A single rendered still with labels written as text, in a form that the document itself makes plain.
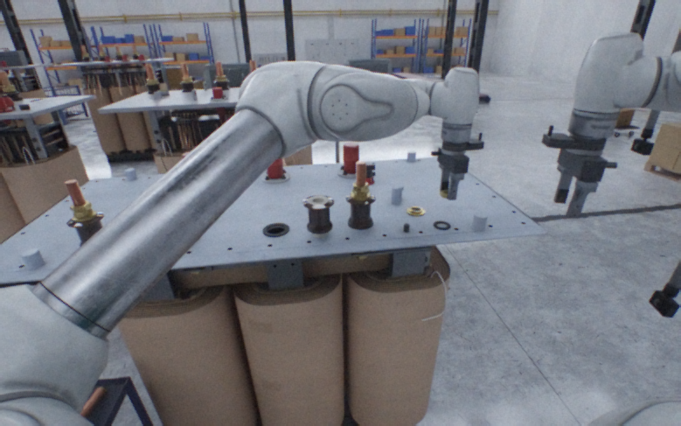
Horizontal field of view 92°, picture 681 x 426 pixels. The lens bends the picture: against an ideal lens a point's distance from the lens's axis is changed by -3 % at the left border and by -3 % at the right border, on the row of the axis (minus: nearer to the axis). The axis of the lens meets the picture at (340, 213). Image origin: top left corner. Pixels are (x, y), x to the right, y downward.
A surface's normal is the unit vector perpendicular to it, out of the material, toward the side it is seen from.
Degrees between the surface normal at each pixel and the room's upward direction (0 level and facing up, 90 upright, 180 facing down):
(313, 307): 90
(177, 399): 90
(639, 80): 84
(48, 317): 42
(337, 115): 83
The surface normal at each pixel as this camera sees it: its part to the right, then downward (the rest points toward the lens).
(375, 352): -0.30, 0.44
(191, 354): 0.18, 0.44
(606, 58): -0.72, 0.16
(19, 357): 0.69, -0.40
